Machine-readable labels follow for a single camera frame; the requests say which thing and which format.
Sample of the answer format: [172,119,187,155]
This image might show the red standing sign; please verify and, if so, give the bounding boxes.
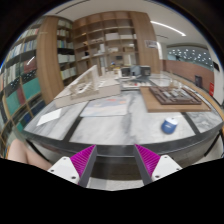
[208,81,215,97]

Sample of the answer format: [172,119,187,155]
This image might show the grey architectural model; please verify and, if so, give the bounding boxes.
[119,64,161,91]

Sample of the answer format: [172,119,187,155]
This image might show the poster on wooden column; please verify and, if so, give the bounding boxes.
[144,39,158,49]

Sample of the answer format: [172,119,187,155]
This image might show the wooden display shelf unit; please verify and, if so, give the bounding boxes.
[73,11,161,76]

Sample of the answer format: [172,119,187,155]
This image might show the dark bookshelf with books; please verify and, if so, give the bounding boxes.
[0,18,78,148]

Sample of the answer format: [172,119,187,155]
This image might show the white paper sheet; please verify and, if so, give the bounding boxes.
[35,108,63,127]

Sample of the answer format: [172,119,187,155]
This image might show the group of small ceiling lights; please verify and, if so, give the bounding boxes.
[171,48,214,66]

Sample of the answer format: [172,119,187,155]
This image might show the black bin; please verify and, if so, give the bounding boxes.
[194,75,203,88]

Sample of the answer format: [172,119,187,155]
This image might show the brown architectural model wooden base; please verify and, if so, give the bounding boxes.
[139,84,212,113]

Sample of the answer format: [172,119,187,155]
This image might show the long ceiling light strip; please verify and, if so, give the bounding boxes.
[149,20,187,37]

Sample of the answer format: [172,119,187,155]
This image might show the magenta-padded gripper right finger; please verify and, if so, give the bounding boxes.
[133,143,183,186]

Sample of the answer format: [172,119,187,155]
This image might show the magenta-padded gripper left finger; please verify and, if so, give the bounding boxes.
[47,144,98,188]

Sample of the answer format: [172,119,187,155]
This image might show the pale printed mouse pad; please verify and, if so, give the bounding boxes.
[79,96,131,118]

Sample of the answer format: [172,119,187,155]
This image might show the person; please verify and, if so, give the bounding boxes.
[6,138,53,171]

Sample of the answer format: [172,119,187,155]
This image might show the blue and white computer mouse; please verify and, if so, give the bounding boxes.
[161,117,179,135]

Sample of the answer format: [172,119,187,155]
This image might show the white architectural model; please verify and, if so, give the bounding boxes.
[53,64,122,108]

